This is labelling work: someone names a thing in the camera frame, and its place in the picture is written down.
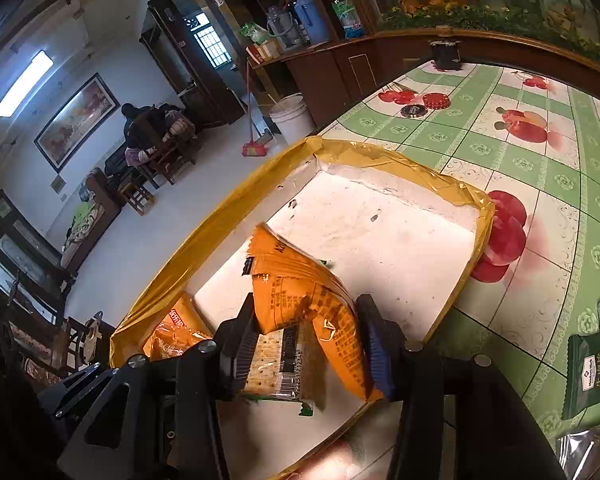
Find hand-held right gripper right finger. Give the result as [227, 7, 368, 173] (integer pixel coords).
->
[356, 293, 568, 480]

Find small wooden stool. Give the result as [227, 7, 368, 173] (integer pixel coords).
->
[117, 175, 156, 217]

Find barred window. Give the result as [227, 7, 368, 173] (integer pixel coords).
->
[192, 12, 232, 70]

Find green plastic bag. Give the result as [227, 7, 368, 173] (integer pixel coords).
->
[240, 21, 270, 46]

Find blue thermos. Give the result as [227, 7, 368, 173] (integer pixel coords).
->
[292, 0, 331, 45]

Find red broom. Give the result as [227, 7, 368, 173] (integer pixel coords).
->
[241, 62, 271, 157]

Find gold foil snack packet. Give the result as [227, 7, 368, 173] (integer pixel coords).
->
[555, 425, 600, 480]

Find orange cracker packet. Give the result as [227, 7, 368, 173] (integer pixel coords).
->
[237, 223, 386, 417]

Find wooden chair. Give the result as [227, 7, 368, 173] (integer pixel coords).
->
[140, 120, 198, 186]

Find wooden counter cabinet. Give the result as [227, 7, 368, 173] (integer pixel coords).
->
[247, 27, 461, 133]

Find white plastic bucket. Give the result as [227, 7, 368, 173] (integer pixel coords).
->
[269, 93, 317, 147]

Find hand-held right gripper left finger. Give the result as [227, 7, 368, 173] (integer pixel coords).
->
[37, 292, 261, 480]

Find ceiling tube lamp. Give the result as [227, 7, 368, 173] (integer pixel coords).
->
[0, 50, 54, 118]

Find bagged water bottle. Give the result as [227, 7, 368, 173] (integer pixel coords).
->
[331, 0, 366, 40]

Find large orange snack packet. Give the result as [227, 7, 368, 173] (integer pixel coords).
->
[142, 292, 216, 361]

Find grey thermos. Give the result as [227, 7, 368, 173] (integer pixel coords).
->
[266, 6, 303, 51]

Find dark green biscuit packet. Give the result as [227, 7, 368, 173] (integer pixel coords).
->
[561, 327, 600, 421]

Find dark jar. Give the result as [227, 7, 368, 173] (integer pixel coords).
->
[428, 37, 464, 72]

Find wooden bench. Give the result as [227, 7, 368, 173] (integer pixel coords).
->
[60, 167, 123, 276]

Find small cardboard boxes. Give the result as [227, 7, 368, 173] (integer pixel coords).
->
[246, 40, 282, 64]

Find white tray with yellow rim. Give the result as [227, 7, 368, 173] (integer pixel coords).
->
[109, 136, 496, 480]

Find framed wall picture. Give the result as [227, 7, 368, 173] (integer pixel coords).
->
[34, 73, 121, 173]

